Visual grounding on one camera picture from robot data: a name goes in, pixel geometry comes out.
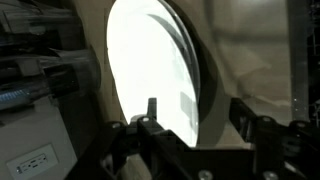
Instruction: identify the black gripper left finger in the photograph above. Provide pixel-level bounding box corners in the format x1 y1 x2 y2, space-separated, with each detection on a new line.
99 97 201 180

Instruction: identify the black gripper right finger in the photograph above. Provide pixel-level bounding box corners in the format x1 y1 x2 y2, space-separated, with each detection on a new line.
229 97 320 180

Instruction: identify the white round plate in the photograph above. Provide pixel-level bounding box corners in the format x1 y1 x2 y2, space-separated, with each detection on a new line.
156 0 202 148
106 0 200 148

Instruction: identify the white wall outlet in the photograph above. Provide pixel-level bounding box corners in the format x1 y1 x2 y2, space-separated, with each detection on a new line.
6 143 60 180

